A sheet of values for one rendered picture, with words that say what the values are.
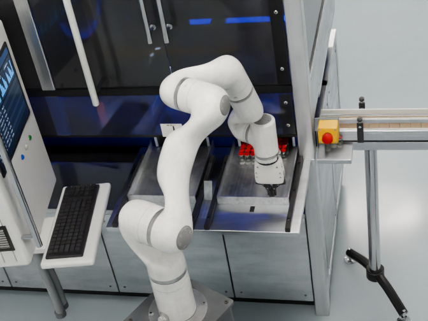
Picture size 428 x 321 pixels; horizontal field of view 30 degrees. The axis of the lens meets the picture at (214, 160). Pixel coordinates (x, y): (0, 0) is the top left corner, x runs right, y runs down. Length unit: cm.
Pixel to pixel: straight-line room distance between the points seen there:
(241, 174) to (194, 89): 81
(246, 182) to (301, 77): 45
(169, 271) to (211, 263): 114
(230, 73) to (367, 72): 287
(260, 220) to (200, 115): 68
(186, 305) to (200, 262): 103
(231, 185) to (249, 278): 68
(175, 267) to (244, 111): 53
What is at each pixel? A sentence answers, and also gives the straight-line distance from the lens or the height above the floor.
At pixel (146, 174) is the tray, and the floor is 88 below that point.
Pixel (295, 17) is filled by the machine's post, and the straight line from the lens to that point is 270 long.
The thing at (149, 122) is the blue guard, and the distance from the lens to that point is 306.
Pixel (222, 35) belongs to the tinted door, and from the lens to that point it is 279.
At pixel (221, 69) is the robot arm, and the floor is 154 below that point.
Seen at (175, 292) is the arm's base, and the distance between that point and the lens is 243.
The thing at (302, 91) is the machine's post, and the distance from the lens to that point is 285.
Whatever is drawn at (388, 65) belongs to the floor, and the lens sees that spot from 522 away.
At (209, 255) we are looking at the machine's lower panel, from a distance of 346.
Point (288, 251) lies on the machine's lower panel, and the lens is 336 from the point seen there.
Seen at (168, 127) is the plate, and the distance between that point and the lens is 305.
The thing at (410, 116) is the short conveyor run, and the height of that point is 93.
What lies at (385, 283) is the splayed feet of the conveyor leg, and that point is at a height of 12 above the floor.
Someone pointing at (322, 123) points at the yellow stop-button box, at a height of 103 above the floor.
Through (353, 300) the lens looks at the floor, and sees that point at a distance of 369.
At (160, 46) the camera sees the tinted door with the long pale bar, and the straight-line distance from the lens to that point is 287.
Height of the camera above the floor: 274
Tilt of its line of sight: 37 degrees down
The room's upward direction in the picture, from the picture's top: 11 degrees counter-clockwise
